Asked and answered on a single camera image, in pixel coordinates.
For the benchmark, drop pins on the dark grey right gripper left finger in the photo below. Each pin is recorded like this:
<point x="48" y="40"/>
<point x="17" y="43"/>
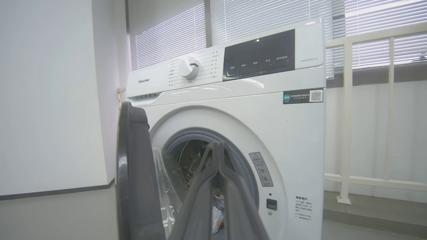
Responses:
<point x="196" y="206"/>

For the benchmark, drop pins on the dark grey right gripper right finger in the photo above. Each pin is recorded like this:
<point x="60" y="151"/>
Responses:
<point x="240" y="213"/>

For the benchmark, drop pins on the blue garment with white lining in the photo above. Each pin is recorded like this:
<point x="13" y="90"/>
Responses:
<point x="217" y="216"/>

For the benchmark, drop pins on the washing machine door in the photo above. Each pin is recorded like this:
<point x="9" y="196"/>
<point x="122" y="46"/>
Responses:
<point x="136" y="173"/>

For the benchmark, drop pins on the stainless steel washing machine drum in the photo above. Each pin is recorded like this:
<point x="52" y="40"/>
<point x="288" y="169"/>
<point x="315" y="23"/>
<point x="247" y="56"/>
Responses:
<point x="191" y="156"/>

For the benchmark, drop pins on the white front-load washing machine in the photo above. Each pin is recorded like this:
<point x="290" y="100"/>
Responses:
<point x="283" y="133"/>

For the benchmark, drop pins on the black washing machine display panel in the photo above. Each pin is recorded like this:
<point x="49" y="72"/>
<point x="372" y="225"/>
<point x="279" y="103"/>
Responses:
<point x="258" y="55"/>

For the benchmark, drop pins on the grey warning sticker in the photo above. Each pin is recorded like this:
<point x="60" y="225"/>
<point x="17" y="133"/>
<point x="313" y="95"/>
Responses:
<point x="261" y="170"/>

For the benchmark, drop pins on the printed text notice sticker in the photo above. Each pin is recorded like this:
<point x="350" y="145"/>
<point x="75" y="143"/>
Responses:
<point x="303" y="208"/>

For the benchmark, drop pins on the white detergent drawer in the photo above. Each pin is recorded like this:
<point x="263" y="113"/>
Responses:
<point x="146" y="86"/>

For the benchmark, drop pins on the black QR code sticker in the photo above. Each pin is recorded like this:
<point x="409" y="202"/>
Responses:
<point x="302" y="96"/>

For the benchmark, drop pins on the white round program knob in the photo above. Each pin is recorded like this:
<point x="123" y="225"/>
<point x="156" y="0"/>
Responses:
<point x="189" y="67"/>

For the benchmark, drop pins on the white metal railing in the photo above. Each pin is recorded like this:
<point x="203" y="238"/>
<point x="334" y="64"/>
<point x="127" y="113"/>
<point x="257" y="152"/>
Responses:
<point x="347" y="116"/>

